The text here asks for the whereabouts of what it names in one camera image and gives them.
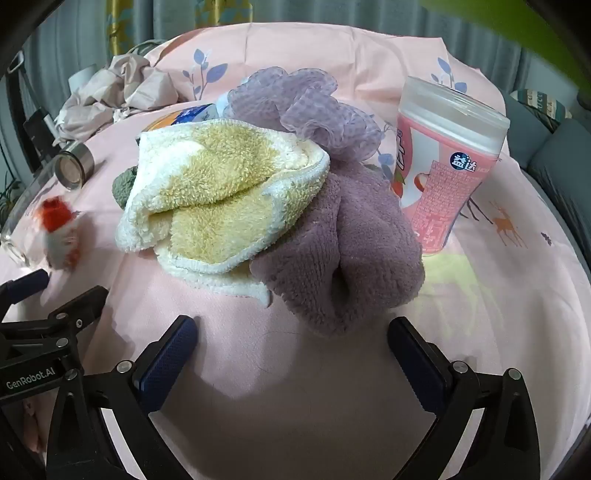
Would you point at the yellow and white towel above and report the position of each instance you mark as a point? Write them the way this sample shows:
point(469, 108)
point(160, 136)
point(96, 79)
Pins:
point(221, 203)

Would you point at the grey-green cloth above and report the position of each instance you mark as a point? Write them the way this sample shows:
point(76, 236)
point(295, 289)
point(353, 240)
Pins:
point(123, 187)

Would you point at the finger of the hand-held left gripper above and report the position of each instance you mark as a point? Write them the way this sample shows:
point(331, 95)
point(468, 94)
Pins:
point(25, 284)
point(78, 305)

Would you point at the glass jar with metal lid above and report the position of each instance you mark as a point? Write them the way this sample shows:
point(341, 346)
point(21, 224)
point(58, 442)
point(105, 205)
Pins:
point(74, 162)

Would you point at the purple mesh bath sponge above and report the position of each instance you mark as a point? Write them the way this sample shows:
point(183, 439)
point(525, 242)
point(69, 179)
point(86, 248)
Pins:
point(300, 101)

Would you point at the crumpled pale pink cloth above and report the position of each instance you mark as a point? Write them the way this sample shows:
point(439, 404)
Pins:
point(120, 87)

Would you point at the grey sofa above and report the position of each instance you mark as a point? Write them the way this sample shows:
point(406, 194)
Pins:
point(554, 161)

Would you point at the yellow patterned curtain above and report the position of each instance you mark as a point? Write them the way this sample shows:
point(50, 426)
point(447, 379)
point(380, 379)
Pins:
point(117, 18)

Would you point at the black frame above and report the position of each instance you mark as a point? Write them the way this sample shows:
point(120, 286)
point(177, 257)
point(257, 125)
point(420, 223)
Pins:
point(34, 127)

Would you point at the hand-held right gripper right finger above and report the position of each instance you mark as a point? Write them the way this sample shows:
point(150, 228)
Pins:
point(415, 364)

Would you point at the pink plastic gum bottle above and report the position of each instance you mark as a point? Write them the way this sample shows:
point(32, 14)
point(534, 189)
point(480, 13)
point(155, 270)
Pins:
point(443, 184)

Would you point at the patterned pillow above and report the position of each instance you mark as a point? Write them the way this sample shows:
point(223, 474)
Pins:
point(545, 106)

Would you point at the purple fleece towel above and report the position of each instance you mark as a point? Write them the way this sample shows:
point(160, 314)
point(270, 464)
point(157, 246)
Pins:
point(360, 258)

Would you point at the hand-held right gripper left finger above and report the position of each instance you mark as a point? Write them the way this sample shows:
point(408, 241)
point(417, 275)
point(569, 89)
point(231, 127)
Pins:
point(171, 357)

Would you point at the blue and orange packet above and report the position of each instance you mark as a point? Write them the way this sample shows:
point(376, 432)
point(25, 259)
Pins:
point(184, 115)

